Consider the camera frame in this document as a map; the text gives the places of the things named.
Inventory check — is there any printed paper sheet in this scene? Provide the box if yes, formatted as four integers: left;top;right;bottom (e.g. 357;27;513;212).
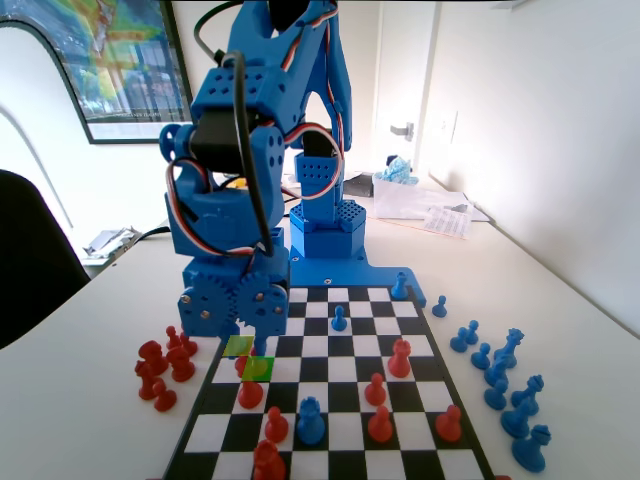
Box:
422;204;474;240

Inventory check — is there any black framed poster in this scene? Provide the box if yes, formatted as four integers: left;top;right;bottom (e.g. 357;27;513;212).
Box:
0;0;204;146

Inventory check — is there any red plastic spool piece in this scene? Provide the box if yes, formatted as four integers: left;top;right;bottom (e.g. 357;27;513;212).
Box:
166;345;196;384
134;360;159;401

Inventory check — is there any blue chess queen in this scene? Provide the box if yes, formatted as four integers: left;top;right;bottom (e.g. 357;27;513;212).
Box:
493;327;525;369

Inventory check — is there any red chess knight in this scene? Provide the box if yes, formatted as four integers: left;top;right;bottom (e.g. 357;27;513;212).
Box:
137;339;170;376

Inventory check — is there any white door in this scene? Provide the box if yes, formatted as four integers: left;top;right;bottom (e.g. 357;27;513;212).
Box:
370;0;441;174

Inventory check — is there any white wall switch plate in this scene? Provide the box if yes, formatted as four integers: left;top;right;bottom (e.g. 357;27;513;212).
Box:
439;109;459;145

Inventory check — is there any black white chessboard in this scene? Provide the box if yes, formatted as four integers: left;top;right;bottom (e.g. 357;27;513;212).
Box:
159;285;496;480

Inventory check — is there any blue base mounting plate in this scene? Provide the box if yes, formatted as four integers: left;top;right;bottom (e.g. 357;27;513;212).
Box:
288;252;429;309

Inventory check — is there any blue chess rook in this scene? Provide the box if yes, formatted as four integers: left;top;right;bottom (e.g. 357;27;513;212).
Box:
295;396;327;446

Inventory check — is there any red white black servo wire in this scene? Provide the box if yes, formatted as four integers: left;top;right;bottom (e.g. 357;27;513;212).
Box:
164;157;266;259

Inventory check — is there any black table cable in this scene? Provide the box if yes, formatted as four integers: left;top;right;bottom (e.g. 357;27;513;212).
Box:
133;225;175;241

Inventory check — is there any blue plush toy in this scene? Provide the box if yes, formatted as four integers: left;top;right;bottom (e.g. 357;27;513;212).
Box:
375;155;420;185

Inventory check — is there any thick black camera cable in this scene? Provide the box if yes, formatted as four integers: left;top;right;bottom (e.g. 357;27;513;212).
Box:
192;0;276;257

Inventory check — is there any black chair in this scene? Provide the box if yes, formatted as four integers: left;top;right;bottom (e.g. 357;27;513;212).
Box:
0;168;92;351

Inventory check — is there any silver foil packaging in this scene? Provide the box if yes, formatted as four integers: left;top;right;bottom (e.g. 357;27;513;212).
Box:
82;225;144;261

